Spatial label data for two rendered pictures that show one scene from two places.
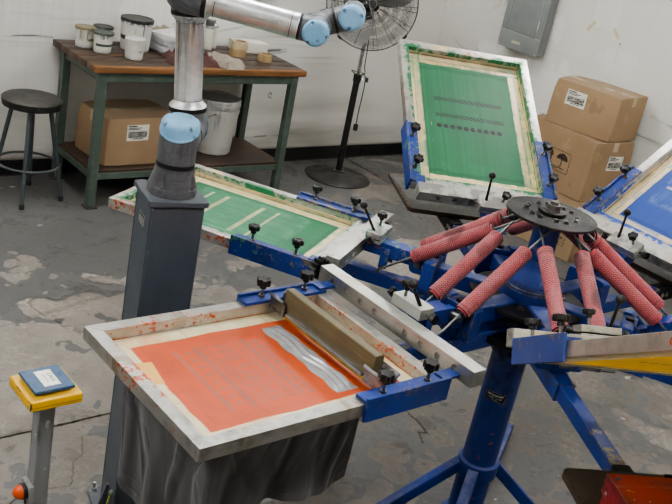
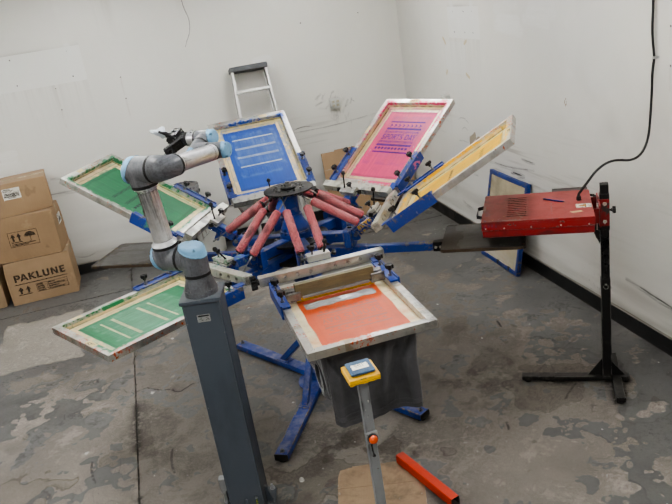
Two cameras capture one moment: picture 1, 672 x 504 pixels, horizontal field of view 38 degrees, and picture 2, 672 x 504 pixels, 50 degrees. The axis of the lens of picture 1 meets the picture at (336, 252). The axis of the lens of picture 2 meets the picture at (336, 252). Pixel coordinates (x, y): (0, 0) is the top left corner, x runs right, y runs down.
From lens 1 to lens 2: 2.88 m
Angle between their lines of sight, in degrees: 55
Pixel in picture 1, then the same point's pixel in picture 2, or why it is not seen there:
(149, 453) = not seen: hidden behind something
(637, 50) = (12, 146)
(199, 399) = (380, 326)
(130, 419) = (338, 383)
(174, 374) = (354, 333)
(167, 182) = (211, 283)
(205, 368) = (348, 325)
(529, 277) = (301, 223)
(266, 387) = (370, 309)
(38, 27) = not seen: outside the picture
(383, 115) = not seen: outside the picture
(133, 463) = (347, 405)
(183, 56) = (160, 211)
